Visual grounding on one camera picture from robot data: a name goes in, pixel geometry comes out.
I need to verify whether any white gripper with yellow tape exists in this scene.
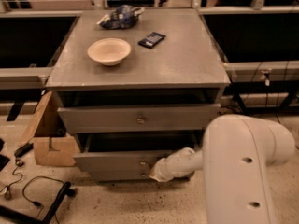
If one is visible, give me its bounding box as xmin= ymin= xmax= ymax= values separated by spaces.
xmin=149 ymin=158 xmax=166 ymax=182

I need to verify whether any grey drawer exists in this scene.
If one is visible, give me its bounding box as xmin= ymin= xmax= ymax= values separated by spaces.
xmin=58 ymin=104 xmax=220 ymax=134
xmin=88 ymin=169 xmax=192 ymax=183
xmin=74 ymin=131 xmax=202 ymax=173

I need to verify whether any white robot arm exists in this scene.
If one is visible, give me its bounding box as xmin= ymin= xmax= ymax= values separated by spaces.
xmin=150 ymin=114 xmax=295 ymax=224

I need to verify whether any grey top drawer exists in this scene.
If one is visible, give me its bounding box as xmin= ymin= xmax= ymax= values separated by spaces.
xmin=58 ymin=104 xmax=220 ymax=134

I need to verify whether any grey bottom drawer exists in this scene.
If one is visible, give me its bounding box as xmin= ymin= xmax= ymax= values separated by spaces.
xmin=88 ymin=169 xmax=192 ymax=183

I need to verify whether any grey wooden drawer cabinet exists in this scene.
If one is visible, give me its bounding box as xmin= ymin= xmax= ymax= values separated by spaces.
xmin=45 ymin=8 xmax=232 ymax=154

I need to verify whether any brown cardboard box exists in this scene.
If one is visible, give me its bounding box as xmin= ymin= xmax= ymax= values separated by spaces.
xmin=20 ymin=91 xmax=79 ymax=167

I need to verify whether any black table leg right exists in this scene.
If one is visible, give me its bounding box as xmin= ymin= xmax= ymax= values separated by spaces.
xmin=234 ymin=93 xmax=249 ymax=115

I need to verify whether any white ceramic bowl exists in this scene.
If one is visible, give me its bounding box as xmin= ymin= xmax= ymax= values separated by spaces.
xmin=87 ymin=38 xmax=132 ymax=66

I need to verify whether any dark blue snack packet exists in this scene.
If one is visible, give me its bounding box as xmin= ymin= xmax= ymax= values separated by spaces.
xmin=138 ymin=32 xmax=165 ymax=49

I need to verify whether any black stapler on floor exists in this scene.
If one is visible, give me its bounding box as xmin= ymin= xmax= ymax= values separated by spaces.
xmin=14 ymin=143 xmax=33 ymax=158

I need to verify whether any blue white chip bag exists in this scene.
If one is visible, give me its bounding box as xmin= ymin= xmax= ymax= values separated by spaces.
xmin=96 ymin=5 xmax=145 ymax=30

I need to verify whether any black floor stand leg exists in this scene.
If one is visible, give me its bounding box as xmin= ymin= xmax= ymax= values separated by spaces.
xmin=0 ymin=181 xmax=76 ymax=224

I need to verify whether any black cable on floor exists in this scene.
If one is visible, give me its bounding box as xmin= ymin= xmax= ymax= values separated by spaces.
xmin=21 ymin=175 xmax=65 ymax=209

